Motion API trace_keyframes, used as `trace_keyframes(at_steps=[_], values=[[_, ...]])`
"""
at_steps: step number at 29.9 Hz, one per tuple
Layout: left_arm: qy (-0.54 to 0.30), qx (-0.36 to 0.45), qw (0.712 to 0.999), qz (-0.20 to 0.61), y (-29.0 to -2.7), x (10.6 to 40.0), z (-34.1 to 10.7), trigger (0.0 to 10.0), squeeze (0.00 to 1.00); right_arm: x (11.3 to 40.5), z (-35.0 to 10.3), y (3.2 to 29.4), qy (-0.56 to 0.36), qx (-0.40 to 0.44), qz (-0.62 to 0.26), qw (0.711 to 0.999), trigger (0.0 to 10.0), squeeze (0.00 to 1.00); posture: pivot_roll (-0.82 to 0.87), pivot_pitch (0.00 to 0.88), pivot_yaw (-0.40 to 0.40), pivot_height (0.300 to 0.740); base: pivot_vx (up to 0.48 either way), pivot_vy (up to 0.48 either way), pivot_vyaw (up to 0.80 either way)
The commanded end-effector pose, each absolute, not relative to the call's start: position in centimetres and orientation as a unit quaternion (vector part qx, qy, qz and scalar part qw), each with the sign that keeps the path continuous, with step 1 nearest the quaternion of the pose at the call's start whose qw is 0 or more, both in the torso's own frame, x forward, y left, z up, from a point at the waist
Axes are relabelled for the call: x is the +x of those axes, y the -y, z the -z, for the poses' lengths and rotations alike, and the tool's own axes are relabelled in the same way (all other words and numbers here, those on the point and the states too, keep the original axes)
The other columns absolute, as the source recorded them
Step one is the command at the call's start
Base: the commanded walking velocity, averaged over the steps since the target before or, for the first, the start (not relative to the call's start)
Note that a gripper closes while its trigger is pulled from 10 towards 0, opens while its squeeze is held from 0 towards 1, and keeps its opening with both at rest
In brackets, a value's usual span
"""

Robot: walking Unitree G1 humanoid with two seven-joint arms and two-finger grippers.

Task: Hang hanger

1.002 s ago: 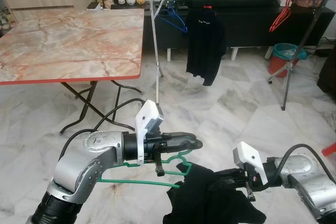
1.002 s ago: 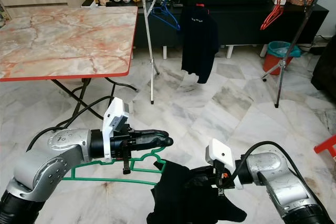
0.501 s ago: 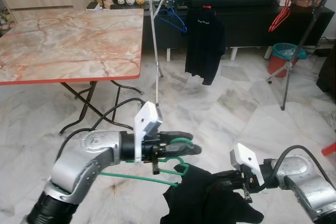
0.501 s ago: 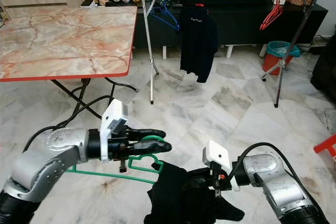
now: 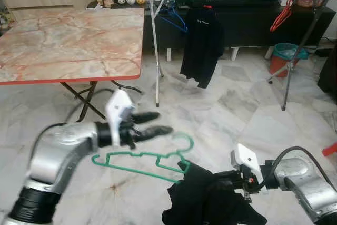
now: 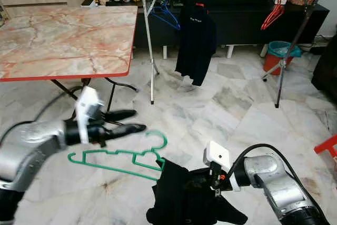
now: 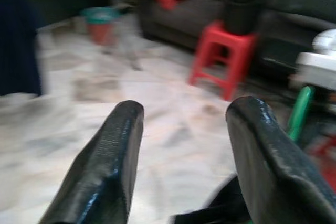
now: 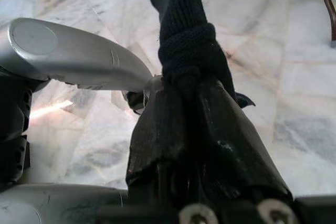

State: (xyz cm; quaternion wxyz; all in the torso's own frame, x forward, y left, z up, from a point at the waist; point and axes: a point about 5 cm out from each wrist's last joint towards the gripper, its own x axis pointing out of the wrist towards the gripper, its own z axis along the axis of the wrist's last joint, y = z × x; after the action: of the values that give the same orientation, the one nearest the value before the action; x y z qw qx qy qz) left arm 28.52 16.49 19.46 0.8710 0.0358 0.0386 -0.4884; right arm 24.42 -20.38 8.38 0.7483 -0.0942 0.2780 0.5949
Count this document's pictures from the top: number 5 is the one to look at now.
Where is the red bin with green bag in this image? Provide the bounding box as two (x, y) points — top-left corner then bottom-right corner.
(269, 42), (309, 78)

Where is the red plastic stool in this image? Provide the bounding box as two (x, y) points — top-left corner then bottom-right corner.
(322, 142), (337, 157)

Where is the navy polo shirt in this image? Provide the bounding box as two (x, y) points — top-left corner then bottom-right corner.
(180, 5), (225, 89)

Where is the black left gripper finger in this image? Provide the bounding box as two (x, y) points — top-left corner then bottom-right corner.
(131, 111), (161, 125)
(134, 124), (174, 143)

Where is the black television console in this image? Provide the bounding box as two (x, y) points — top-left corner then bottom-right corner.
(111, 0), (337, 49)

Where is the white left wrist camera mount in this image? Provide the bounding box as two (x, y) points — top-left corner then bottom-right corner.
(104, 89), (136, 132)

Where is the marble pattern folding table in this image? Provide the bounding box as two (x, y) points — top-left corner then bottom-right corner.
(0, 8), (145, 123)

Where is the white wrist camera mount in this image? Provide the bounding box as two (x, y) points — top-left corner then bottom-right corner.
(104, 89), (136, 132)
(230, 143), (263, 177)

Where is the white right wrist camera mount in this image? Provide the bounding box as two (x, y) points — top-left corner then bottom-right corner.
(230, 143), (263, 177)

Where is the dark brown sofa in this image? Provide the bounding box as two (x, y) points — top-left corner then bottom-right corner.
(318, 46), (337, 99)

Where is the black shirt with green print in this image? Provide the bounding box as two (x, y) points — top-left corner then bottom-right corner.
(162, 161), (269, 225)

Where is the blue plastic hanger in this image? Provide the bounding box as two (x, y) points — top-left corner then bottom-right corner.
(156, 0), (189, 33)

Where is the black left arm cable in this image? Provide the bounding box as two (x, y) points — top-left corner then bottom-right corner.
(63, 88), (114, 125)

